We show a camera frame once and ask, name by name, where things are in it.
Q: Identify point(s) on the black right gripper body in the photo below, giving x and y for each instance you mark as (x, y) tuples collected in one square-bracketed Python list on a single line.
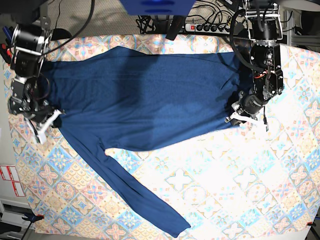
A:
[(40, 115)]

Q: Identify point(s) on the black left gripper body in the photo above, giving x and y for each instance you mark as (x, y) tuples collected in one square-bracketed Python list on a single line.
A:
[(248, 105)]

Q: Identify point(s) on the blue long-sleeve shirt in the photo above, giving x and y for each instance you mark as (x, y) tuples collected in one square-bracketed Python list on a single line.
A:
[(129, 100)]

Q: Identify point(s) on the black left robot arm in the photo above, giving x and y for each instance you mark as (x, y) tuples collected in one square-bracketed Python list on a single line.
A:
[(263, 20)]

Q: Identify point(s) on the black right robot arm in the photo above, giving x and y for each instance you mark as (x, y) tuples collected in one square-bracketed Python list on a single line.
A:
[(30, 43)]

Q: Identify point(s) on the red-white labels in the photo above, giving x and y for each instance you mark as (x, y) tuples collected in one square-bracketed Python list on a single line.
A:
[(10, 181)]

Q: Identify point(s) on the patterned tile tablecloth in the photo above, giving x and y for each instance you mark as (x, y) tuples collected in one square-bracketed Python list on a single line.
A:
[(234, 184)]

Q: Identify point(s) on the red-black clamp upper left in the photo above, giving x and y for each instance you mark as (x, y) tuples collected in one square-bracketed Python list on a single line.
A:
[(5, 53)]

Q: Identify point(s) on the white cabinet lower left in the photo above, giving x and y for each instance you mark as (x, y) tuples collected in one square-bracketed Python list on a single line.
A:
[(13, 211)]

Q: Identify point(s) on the black round stool base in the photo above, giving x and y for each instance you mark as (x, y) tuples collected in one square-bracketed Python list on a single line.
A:
[(60, 34)]

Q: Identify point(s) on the blue-black clamp lower left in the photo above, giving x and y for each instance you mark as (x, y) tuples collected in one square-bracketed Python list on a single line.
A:
[(32, 218)]

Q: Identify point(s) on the white power strip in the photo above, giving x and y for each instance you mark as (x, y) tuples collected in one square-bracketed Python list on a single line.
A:
[(199, 28)]

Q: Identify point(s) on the orange clamp lower right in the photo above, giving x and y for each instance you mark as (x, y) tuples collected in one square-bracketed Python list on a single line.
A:
[(311, 224)]

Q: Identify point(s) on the blue-handled clamp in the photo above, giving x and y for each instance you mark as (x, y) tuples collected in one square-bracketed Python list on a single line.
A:
[(8, 31)]

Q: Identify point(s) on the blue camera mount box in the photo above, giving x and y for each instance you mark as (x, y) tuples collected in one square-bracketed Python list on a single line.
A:
[(158, 7)]

